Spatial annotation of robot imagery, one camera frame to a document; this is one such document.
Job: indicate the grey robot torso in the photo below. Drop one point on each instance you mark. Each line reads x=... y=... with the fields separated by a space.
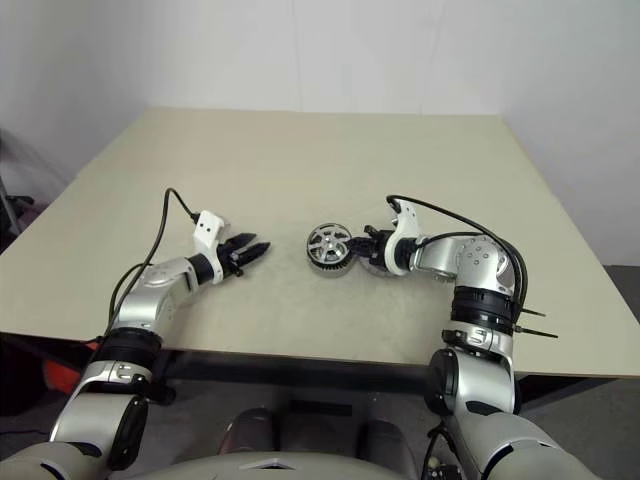
x=325 y=465

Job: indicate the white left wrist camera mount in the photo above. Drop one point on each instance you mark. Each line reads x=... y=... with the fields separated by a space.
x=207 y=230

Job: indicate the orange object under table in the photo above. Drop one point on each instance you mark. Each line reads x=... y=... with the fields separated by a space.
x=57 y=377

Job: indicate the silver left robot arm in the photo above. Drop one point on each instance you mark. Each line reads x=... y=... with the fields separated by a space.
x=145 y=300

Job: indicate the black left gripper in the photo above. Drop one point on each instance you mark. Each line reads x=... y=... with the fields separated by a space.
x=230 y=260

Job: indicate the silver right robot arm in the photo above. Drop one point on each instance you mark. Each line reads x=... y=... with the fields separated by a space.
x=480 y=260

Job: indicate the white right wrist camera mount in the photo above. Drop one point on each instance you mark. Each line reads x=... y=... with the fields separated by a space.
x=405 y=225

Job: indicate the dark rounded shape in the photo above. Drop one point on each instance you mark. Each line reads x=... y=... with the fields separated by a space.
x=250 y=430
x=382 y=435

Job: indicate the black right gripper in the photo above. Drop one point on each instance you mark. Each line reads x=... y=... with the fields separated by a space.
x=380 y=245

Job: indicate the black table frame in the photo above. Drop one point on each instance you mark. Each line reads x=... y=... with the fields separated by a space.
x=300 y=365

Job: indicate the black rotor with silver spokes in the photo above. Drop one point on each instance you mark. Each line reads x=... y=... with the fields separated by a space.
x=325 y=245

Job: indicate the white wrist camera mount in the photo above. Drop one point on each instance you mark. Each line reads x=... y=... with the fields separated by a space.
x=405 y=225
x=207 y=230

